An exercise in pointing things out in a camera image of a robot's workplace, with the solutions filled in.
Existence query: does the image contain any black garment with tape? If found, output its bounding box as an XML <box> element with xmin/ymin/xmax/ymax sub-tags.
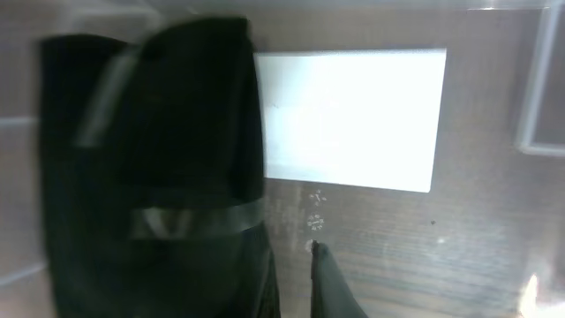
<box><xmin>37</xmin><ymin>16</ymin><xmax>281</xmax><ymax>318</ymax></box>

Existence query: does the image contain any clear plastic storage bin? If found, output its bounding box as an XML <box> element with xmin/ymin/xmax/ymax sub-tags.
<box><xmin>1</xmin><ymin>1</ymin><xmax>564</xmax><ymax>317</ymax></box>

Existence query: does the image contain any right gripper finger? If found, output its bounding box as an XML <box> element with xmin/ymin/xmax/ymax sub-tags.
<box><xmin>311</xmin><ymin>240</ymin><xmax>367</xmax><ymax>318</ymax></box>

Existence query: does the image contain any white label in bin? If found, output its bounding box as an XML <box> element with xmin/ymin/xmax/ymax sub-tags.
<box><xmin>254</xmin><ymin>49</ymin><xmax>447</xmax><ymax>193</ymax></box>

